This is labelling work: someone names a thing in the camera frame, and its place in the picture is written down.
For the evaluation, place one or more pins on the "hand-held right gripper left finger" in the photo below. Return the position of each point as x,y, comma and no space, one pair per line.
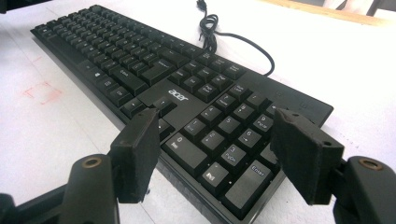
135,158

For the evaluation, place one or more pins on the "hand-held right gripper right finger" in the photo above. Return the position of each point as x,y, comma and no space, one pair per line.
306,155

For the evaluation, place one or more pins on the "black computer keyboard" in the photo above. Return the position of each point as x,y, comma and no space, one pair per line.
146,73

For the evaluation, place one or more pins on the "white board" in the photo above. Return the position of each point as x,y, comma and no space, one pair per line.
62,140

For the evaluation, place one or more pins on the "wooden table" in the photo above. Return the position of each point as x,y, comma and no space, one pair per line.
327,11

